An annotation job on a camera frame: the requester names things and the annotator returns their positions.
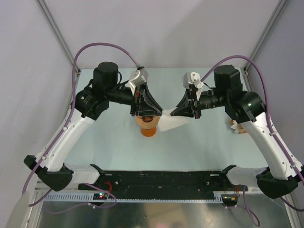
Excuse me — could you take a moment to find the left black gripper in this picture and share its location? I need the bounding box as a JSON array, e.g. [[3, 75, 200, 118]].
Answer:
[[105, 82, 162, 117]]

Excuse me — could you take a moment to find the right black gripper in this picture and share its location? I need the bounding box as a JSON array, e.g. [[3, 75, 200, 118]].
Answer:
[[171, 88, 228, 120]]

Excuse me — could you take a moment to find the wooden dripper ring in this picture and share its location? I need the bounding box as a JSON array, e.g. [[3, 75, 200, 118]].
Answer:
[[134, 115, 160, 130]]

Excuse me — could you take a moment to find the white paper coffee filter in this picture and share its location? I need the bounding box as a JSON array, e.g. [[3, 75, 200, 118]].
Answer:
[[158, 107, 190, 132]]

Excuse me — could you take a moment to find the orange glass carafe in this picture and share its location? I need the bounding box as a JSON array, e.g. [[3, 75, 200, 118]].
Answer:
[[140, 127, 157, 137]]

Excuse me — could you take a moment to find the clear glass dripper cone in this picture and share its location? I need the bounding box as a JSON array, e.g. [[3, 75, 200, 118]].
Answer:
[[135, 115, 160, 123]]

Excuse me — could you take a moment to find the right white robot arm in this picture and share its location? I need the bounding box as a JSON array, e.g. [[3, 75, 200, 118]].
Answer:
[[170, 65, 304, 199]]

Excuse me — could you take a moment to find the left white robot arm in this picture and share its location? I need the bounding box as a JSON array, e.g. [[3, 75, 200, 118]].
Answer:
[[24, 62, 162, 191]]

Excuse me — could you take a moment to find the stack of paper filters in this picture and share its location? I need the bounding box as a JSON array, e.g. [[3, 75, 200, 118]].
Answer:
[[229, 119, 247, 133]]

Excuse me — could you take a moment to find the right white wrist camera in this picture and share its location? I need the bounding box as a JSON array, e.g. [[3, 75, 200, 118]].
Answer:
[[182, 72, 204, 100]]

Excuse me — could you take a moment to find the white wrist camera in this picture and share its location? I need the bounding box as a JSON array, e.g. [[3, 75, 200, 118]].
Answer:
[[182, 72, 204, 100], [128, 67, 149, 95]]

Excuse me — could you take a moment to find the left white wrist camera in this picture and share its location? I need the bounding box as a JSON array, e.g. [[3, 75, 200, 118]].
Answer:
[[128, 67, 149, 95]]

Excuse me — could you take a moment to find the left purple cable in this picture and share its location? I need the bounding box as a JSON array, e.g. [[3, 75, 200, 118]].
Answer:
[[22, 43, 144, 214]]

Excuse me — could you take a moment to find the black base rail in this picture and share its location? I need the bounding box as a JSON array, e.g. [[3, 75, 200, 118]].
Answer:
[[93, 171, 245, 200]]

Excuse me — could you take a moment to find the white slotted cable duct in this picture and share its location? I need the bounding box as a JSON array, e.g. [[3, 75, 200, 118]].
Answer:
[[44, 192, 238, 203]]

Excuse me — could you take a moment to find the right aluminium frame post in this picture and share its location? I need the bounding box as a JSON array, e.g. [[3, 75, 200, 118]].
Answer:
[[242, 0, 291, 74]]

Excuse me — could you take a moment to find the aluminium frame post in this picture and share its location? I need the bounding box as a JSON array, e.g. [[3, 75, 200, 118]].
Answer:
[[35, 0, 74, 65], [242, 0, 291, 74]]

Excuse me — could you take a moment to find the left aluminium frame post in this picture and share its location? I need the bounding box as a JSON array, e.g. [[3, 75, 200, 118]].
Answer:
[[35, 0, 74, 65]]

